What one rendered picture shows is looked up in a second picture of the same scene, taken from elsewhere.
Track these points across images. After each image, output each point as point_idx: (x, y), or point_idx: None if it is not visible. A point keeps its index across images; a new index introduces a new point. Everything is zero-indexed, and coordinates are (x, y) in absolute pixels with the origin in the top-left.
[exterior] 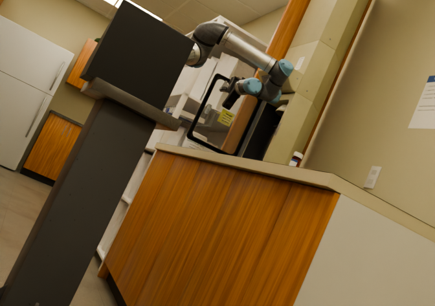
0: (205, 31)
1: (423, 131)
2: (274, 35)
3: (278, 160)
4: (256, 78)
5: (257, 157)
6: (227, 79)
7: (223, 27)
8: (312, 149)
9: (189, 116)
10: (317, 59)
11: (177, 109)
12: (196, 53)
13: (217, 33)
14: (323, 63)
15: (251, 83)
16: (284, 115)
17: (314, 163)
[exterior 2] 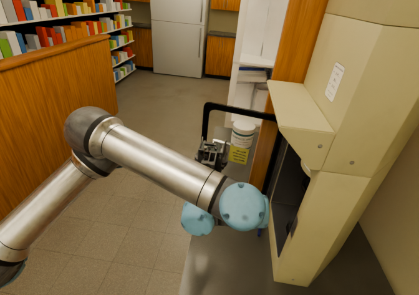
0: (68, 143)
1: None
2: None
3: (305, 264)
4: (194, 214)
5: (295, 196)
6: (222, 108)
7: (80, 136)
8: (398, 156)
9: (249, 80)
10: (379, 86)
11: (231, 81)
12: (88, 173)
13: (80, 149)
14: (402, 87)
15: (186, 224)
16: (302, 208)
17: (400, 188)
